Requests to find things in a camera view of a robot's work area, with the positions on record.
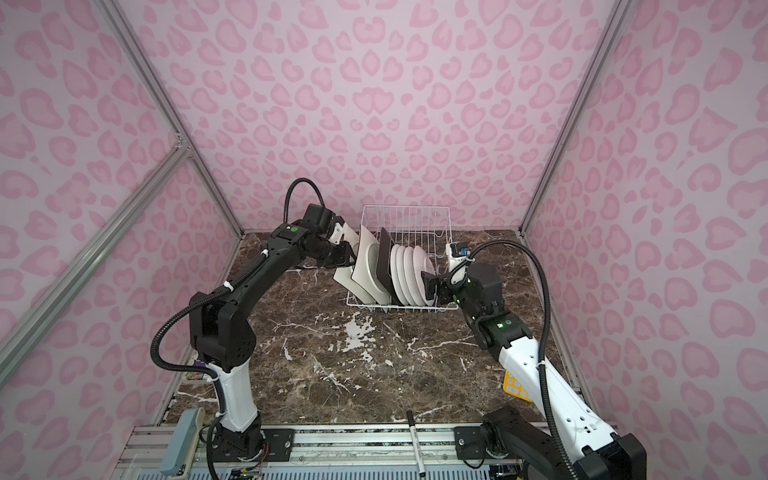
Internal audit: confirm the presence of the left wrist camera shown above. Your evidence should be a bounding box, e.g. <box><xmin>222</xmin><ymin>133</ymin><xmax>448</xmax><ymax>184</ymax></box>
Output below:
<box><xmin>329</xmin><ymin>222</ymin><xmax>348</xmax><ymax>245</ymax></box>

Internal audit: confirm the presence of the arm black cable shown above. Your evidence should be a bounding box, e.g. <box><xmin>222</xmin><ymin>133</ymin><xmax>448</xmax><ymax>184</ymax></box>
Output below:
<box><xmin>149</xmin><ymin>177</ymin><xmax>326</xmax><ymax>385</ymax></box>
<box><xmin>455</xmin><ymin>239</ymin><xmax>580</xmax><ymax>480</ymax></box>

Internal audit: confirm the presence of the yellow calculator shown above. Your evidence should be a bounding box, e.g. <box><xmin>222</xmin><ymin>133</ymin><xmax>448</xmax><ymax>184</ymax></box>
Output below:
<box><xmin>503</xmin><ymin>371</ymin><xmax>532</xmax><ymax>403</ymax></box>

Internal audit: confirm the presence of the purple book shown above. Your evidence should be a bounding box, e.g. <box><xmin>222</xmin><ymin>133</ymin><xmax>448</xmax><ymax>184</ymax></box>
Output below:
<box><xmin>184</xmin><ymin>360</ymin><xmax>208</xmax><ymax>383</ymax></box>

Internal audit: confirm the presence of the grey box on rail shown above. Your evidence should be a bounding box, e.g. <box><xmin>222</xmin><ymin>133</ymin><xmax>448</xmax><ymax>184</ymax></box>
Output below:
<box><xmin>159</xmin><ymin>408</ymin><xmax>205</xmax><ymax>480</ymax></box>

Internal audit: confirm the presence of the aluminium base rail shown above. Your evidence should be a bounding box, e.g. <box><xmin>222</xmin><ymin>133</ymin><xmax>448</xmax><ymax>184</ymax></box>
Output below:
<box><xmin>110</xmin><ymin>421</ymin><xmax>637</xmax><ymax>480</ymax></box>

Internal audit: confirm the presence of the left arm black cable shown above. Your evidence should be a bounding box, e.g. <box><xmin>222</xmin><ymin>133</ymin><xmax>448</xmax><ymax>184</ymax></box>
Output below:
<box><xmin>149</xmin><ymin>177</ymin><xmax>326</xmax><ymax>385</ymax></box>

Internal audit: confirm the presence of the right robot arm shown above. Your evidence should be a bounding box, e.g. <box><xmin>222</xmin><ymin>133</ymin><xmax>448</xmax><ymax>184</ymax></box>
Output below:
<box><xmin>420</xmin><ymin>262</ymin><xmax>648</xmax><ymax>479</ymax></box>

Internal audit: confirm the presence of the dark brown square plate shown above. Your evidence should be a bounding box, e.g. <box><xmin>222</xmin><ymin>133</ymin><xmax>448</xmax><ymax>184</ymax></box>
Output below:
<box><xmin>376</xmin><ymin>227</ymin><xmax>397</xmax><ymax>304</ymax></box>

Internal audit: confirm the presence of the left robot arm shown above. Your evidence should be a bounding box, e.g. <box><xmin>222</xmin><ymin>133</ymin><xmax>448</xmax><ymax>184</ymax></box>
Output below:
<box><xmin>189</xmin><ymin>204</ymin><xmax>354</xmax><ymax>461</ymax></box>

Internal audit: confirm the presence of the white wire dish rack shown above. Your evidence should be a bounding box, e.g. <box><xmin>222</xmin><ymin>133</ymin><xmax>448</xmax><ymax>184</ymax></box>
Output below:
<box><xmin>346</xmin><ymin>205</ymin><xmax>457</xmax><ymax>311</ymax></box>

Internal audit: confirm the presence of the square white plate round well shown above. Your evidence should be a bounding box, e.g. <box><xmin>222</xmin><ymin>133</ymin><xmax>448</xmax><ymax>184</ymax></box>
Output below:
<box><xmin>352</xmin><ymin>225</ymin><xmax>391</xmax><ymax>306</ymax></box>

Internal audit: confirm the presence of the black marker pen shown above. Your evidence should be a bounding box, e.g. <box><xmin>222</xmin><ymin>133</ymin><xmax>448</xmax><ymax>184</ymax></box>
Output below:
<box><xmin>406</xmin><ymin>410</ymin><xmax>427</xmax><ymax>479</ymax></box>

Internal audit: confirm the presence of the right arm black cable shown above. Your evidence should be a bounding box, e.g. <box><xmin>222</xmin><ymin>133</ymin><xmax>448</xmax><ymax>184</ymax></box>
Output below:
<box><xmin>455</xmin><ymin>239</ymin><xmax>580</xmax><ymax>480</ymax></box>

